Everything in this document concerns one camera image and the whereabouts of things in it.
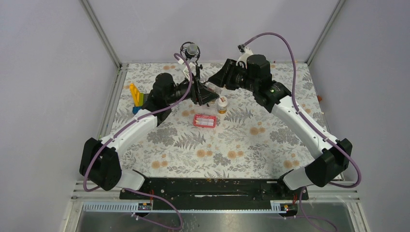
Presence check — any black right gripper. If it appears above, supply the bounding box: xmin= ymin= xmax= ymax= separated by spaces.
xmin=208 ymin=59 xmax=258 ymax=93

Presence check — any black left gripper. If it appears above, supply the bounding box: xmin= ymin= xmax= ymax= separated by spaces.
xmin=166 ymin=73 xmax=219 ymax=105

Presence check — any white pill bottle orange label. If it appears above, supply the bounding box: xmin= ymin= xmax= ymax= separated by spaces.
xmin=217 ymin=96 xmax=228 ymax=114

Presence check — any red pill organizer box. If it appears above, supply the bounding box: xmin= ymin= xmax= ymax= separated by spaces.
xmin=192 ymin=108 xmax=217 ymax=129

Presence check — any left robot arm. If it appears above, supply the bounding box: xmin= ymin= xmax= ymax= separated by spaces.
xmin=79 ymin=73 xmax=219 ymax=199

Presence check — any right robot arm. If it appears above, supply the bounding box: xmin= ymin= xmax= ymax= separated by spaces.
xmin=208 ymin=55 xmax=352 ymax=199

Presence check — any black microphone tripod stand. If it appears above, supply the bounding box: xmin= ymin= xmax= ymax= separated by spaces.
xmin=193 ymin=64 xmax=203 ymax=83

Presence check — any grey microphone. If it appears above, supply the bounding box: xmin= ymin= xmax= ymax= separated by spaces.
xmin=180 ymin=42 xmax=201 ymax=63

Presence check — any floral patterned mat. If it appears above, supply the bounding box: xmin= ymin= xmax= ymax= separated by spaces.
xmin=111 ymin=63 xmax=326 ymax=179

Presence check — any yellow lego block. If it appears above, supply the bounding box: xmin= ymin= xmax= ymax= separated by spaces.
xmin=130 ymin=83 xmax=144 ymax=107

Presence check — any blue lego block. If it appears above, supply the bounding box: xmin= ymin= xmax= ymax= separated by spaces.
xmin=132 ymin=106 xmax=141 ymax=115

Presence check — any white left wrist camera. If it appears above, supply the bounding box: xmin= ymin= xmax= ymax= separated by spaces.
xmin=179 ymin=59 xmax=197 ymax=79

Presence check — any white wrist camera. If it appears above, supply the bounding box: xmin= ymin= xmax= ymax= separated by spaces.
xmin=179 ymin=59 xmax=197 ymax=79
xmin=236 ymin=44 xmax=253 ymax=69

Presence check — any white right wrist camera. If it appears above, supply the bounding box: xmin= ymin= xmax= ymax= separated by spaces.
xmin=236 ymin=44 xmax=253 ymax=69

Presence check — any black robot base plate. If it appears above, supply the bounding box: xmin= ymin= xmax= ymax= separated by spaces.
xmin=138 ymin=177 xmax=309 ymax=201

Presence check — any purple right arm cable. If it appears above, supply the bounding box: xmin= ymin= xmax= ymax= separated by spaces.
xmin=238 ymin=32 xmax=363 ymax=232

